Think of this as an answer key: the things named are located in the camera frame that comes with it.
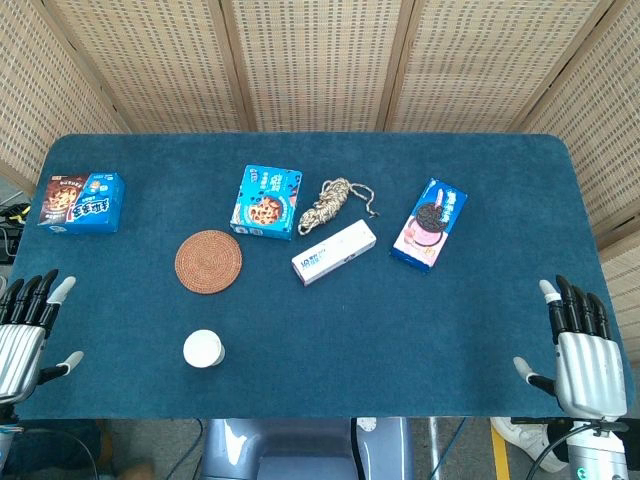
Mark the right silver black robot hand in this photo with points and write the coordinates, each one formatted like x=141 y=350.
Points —
x=590 y=365

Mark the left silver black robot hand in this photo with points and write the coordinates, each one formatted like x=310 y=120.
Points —
x=17 y=345

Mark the white paper cup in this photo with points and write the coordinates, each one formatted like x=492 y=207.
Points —
x=202 y=349

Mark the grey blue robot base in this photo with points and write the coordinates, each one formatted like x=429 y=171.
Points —
x=305 y=450

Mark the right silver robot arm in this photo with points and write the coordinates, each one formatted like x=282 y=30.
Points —
x=597 y=450

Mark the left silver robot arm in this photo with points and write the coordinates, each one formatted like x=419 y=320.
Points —
x=6 y=437

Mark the brown woven round coaster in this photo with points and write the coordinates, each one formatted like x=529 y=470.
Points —
x=208 y=261

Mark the white sneaker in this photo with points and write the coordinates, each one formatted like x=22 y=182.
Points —
x=525 y=440

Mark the brown and blue cookie box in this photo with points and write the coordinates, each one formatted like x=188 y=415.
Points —
x=82 y=202

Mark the pink and blue Oreo box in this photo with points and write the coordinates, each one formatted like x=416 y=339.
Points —
x=429 y=225

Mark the blue felt table mat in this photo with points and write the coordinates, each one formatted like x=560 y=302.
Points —
x=350 y=320

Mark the white and blue slim box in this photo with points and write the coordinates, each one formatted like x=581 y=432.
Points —
x=334 y=252

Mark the blue chocolate chip cookie box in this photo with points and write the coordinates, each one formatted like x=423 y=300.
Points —
x=266 y=202

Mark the bundle of beige twine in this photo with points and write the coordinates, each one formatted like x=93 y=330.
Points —
x=325 y=206

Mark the woven bamboo folding screen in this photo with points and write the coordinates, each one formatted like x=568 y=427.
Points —
x=320 y=65

